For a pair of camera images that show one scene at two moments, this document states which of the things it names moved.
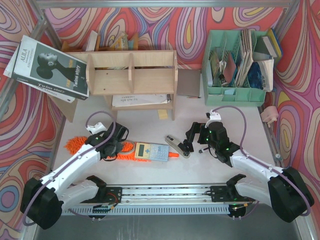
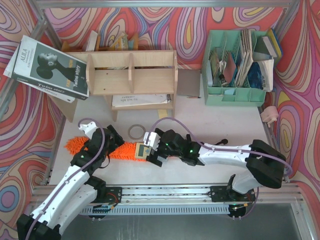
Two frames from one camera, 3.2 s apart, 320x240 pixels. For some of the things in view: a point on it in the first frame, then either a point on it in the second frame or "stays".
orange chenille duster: x=127 y=152 stays
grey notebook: x=188 y=82 stays
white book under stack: x=35 y=87 stays
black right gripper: x=194 y=132 → x=155 y=152
